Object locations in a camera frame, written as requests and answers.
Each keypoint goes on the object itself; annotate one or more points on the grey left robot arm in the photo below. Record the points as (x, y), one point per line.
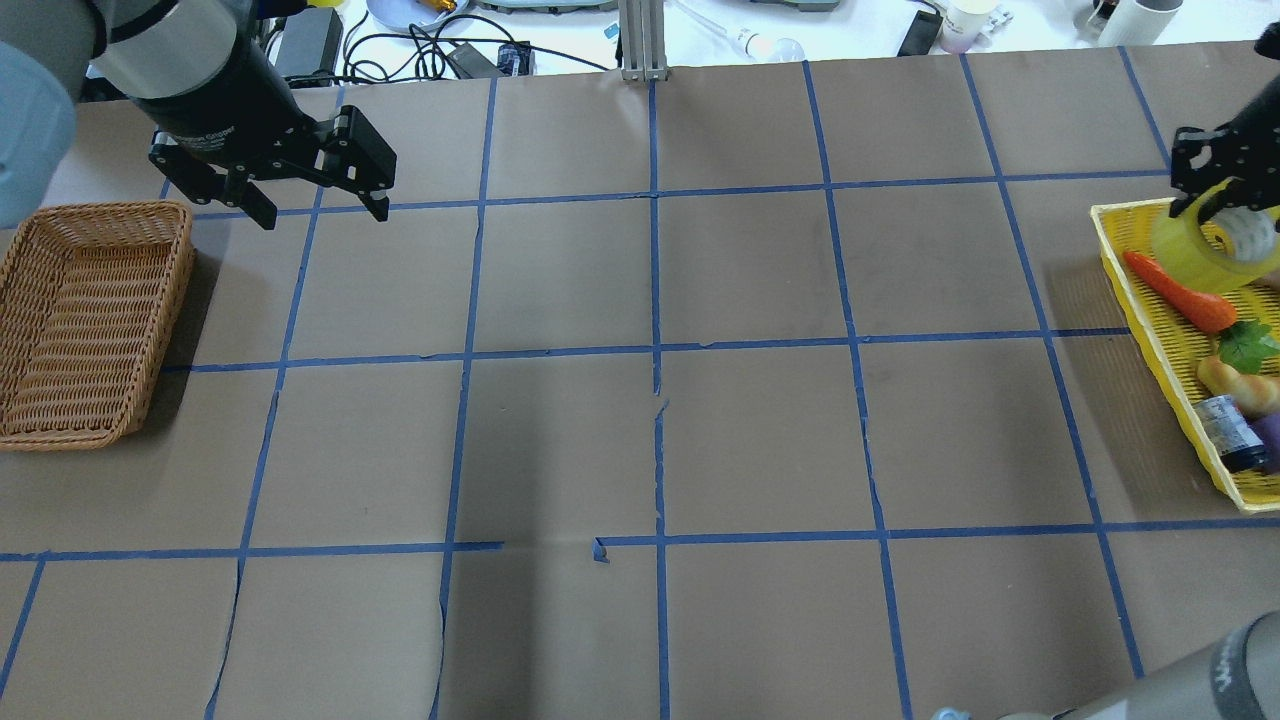
(142, 48)

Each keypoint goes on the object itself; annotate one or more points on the yellow packing tape roll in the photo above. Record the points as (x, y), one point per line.
(1212, 248)

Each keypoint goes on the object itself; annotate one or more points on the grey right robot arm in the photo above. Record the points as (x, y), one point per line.
(1234, 677)

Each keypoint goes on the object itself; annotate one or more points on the aluminium frame post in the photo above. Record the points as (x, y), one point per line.
(643, 41)

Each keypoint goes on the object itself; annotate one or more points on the black power adapter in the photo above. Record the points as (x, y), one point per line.
(307, 53)

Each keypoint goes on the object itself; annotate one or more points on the black phone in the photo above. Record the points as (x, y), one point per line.
(922, 34)

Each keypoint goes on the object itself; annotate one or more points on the white bowl with item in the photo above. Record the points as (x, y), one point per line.
(399, 15)

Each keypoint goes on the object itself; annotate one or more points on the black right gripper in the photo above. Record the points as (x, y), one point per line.
(1254, 137)

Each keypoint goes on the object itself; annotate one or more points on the white light bulb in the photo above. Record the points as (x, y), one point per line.
(753, 45)

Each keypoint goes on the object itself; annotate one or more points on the white lilac cup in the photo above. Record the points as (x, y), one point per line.
(962, 22)

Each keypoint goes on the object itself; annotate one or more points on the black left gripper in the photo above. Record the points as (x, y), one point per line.
(228, 105)

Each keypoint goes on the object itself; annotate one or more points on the small dark label can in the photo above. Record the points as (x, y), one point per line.
(1238, 446)

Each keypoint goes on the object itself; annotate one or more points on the brown wicker basket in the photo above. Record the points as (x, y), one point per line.
(90, 297)

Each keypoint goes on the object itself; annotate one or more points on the orange toy carrot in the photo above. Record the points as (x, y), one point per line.
(1242, 344)

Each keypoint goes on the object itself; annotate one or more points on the yellow toy bread croissant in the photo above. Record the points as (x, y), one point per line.
(1254, 395)

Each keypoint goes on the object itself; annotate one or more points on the yellow plastic woven basket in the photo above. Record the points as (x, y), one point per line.
(1170, 346)

